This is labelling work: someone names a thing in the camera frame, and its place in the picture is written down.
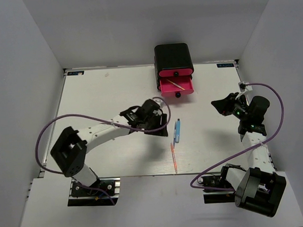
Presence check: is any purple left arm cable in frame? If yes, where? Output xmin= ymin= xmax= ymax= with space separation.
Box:
xmin=33 ymin=97 xmax=175 ymax=208

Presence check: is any blue label left corner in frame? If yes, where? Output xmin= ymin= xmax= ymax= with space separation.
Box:
xmin=67 ymin=71 xmax=85 ymax=76

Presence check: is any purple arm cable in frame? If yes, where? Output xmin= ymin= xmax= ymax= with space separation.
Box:
xmin=187 ymin=82 xmax=287 ymax=194
xmin=33 ymin=97 xmax=175 ymax=208

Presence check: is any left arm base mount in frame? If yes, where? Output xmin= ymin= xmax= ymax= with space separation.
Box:
xmin=68 ymin=177 xmax=120 ymax=207

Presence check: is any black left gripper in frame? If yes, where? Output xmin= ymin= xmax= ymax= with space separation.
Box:
xmin=143 ymin=113 xmax=169 ymax=138

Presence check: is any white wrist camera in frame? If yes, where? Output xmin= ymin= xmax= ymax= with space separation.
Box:
xmin=152 ymin=98 xmax=166 ymax=108
xmin=236 ymin=81 xmax=253 ymax=100

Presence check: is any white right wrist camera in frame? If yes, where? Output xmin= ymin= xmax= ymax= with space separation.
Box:
xmin=236 ymin=81 xmax=253 ymax=100

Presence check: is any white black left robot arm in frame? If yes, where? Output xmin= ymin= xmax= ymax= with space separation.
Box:
xmin=50 ymin=98 xmax=171 ymax=195

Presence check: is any blue label right corner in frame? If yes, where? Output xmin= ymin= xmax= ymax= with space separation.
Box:
xmin=216 ymin=63 xmax=234 ymax=68

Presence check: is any blue label corner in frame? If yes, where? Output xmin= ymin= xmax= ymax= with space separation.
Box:
xmin=216 ymin=63 xmax=234 ymax=68
xmin=67 ymin=71 xmax=85 ymax=76

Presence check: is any pink top drawer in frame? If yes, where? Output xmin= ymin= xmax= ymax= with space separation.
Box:
xmin=158 ymin=68 xmax=194 ymax=78

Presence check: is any yellow pencil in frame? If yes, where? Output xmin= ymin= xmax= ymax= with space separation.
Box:
xmin=167 ymin=79 xmax=186 ymax=91

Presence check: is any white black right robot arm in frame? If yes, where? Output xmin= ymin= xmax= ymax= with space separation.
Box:
xmin=211 ymin=93 xmax=287 ymax=218

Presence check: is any red pen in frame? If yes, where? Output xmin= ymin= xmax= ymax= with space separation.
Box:
xmin=170 ymin=143 xmax=178 ymax=174

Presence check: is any light blue marker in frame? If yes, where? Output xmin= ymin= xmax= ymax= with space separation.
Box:
xmin=174 ymin=119 xmax=181 ymax=143

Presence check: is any black drawer cabinet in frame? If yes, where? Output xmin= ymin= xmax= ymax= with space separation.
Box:
xmin=154 ymin=43 xmax=194 ymax=91

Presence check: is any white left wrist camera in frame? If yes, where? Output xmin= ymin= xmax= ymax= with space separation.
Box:
xmin=152 ymin=98 xmax=166 ymax=108

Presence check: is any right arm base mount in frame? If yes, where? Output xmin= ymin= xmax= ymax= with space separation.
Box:
xmin=197 ymin=164 xmax=245 ymax=204

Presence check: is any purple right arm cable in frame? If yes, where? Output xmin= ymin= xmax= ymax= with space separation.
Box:
xmin=187 ymin=82 xmax=287 ymax=194

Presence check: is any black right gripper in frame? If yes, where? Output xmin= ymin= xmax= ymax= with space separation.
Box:
xmin=211 ymin=92 xmax=250 ymax=121

